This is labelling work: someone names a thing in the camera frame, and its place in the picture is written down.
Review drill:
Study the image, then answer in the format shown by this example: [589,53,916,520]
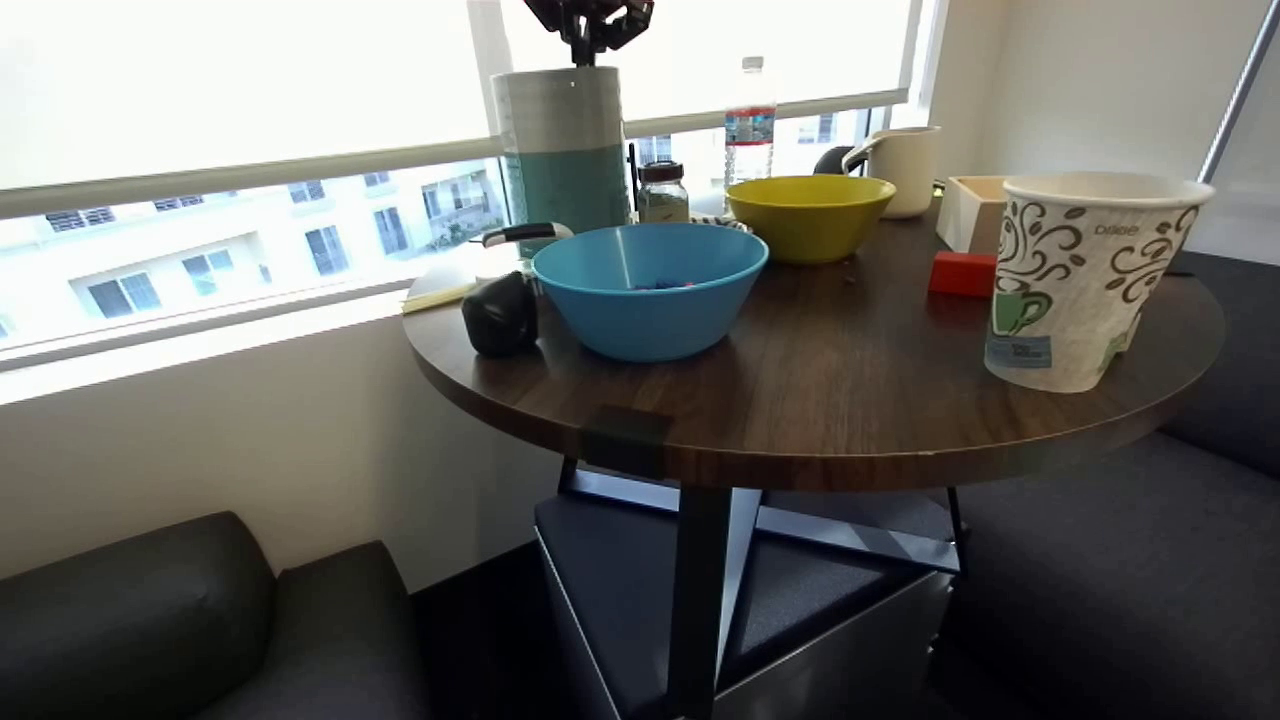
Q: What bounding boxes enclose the clear water bottle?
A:
[721,53,780,194]

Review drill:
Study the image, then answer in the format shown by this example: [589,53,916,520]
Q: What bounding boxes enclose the round dark wood table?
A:
[399,211,1228,720]

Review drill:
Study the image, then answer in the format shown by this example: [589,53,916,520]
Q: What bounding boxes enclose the black leather sofa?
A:
[0,507,432,720]

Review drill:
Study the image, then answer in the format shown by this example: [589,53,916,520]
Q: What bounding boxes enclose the white and teal container stack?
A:
[493,65,631,241]

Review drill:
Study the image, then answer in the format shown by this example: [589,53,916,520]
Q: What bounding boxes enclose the white window frame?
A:
[0,0,936,405]

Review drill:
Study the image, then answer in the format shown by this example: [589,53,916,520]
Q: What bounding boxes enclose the yellow bowl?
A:
[722,173,898,270]

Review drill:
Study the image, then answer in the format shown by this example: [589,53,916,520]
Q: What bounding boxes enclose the white roller blind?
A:
[0,0,494,194]
[500,0,923,131]

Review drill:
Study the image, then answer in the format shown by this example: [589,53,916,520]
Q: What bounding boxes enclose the small glass jar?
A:
[628,157,697,227]

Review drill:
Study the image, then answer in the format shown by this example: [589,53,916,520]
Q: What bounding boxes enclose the pale wooden tray box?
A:
[931,173,1011,262]

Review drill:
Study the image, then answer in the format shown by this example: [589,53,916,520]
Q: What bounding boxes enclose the black squat object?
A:
[458,270,544,363]

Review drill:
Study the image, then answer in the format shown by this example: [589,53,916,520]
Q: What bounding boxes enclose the grey slanted pole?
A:
[1193,0,1280,189]

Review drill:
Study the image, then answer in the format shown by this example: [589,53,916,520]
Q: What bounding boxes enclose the dark grey fabric sofa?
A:
[931,247,1280,720]

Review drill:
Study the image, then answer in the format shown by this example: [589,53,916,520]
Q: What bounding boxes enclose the orange block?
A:
[927,247,1000,304]

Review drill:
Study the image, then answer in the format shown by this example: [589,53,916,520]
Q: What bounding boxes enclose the black handled tool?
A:
[477,217,578,253]

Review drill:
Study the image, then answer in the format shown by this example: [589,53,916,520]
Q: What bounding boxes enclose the blue bowl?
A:
[528,219,773,370]

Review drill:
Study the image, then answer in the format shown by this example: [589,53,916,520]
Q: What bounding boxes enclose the swirl print paper cup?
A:
[980,169,1218,400]

